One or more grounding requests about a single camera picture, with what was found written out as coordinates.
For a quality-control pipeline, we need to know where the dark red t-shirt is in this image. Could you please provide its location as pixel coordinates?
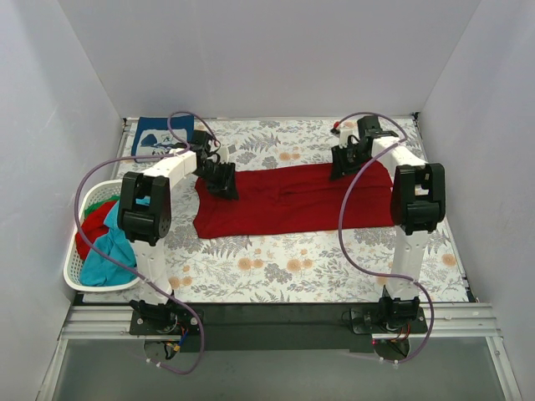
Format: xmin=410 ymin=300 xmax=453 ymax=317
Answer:
xmin=193 ymin=162 xmax=393 ymax=239

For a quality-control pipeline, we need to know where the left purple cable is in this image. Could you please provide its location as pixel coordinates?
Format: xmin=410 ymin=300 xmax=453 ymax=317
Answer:
xmin=74 ymin=110 xmax=221 ymax=375

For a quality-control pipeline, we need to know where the aluminium frame rail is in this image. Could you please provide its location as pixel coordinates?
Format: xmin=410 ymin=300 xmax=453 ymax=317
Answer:
xmin=61 ymin=302 xmax=502 ymax=340

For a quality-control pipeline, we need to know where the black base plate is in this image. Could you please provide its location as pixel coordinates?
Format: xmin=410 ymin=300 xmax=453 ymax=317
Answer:
xmin=128 ymin=310 xmax=200 ymax=336
xmin=340 ymin=304 xmax=428 ymax=335

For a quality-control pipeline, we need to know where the red t-shirt in basket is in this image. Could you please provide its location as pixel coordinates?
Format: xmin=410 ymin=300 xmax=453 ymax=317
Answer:
xmin=74 ymin=202 xmax=116 ymax=261

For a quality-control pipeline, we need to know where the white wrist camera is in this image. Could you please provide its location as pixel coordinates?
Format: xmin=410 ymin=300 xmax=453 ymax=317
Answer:
xmin=331 ymin=121 xmax=359 ymax=148
xmin=216 ymin=145 xmax=236 ymax=164

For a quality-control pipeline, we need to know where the green t-shirt in basket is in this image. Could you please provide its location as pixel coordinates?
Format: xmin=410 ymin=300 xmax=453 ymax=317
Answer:
xmin=84 ymin=196 xmax=119 ymax=218

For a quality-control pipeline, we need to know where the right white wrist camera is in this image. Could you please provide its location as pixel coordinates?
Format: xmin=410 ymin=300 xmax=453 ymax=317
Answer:
xmin=331 ymin=121 xmax=359 ymax=148

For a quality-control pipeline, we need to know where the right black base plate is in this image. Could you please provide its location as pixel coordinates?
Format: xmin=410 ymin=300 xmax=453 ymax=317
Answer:
xmin=340 ymin=304 xmax=428 ymax=335

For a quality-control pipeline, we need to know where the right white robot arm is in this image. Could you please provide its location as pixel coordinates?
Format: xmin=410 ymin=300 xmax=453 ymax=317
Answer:
xmin=331 ymin=113 xmax=446 ymax=335

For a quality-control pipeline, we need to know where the turquoise t-shirt in basket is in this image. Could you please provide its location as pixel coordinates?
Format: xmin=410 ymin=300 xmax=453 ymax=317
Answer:
xmin=80 ymin=200 xmax=136 ymax=287

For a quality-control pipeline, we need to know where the white plastic laundry basket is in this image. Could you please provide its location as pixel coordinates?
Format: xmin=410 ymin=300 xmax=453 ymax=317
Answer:
xmin=63 ymin=179 xmax=140 ymax=293

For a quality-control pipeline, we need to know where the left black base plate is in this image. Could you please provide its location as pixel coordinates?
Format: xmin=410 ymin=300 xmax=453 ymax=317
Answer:
xmin=128 ymin=310 xmax=200 ymax=336

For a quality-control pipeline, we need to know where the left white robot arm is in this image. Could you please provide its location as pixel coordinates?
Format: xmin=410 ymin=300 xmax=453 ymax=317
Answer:
xmin=117 ymin=129 xmax=239 ymax=334

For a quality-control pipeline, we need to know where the folded blue printed t-shirt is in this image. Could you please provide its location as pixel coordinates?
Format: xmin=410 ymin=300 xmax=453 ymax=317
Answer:
xmin=130 ymin=115 xmax=194 ymax=156

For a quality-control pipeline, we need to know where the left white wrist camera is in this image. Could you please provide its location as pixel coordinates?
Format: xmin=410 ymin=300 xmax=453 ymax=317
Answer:
xmin=216 ymin=145 xmax=236 ymax=164

